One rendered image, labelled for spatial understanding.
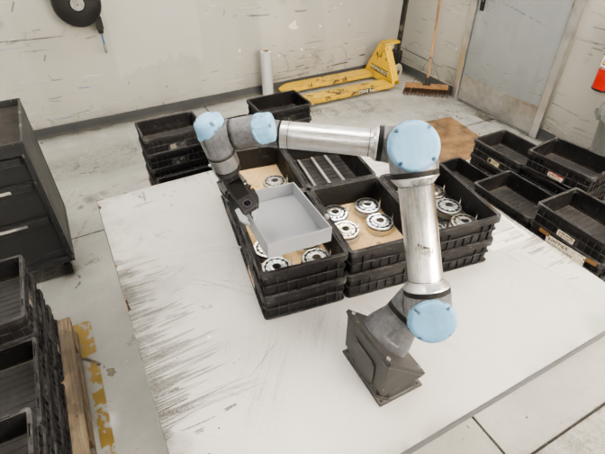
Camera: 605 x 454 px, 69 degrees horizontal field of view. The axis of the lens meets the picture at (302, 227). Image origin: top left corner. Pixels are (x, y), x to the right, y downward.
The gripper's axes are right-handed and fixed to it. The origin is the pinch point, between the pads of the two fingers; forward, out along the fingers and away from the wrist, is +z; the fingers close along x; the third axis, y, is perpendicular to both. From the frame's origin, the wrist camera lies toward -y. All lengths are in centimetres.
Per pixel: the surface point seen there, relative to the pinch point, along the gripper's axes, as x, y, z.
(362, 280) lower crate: -25.5, -13.6, 38.0
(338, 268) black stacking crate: -18.4, -12.3, 26.5
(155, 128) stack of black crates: -4, 195, 58
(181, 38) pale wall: -75, 332, 59
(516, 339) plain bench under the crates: -54, -56, 53
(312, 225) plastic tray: -15.7, -7.0, 7.6
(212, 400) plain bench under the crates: 36, -24, 31
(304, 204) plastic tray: -18.5, 1.8, 6.8
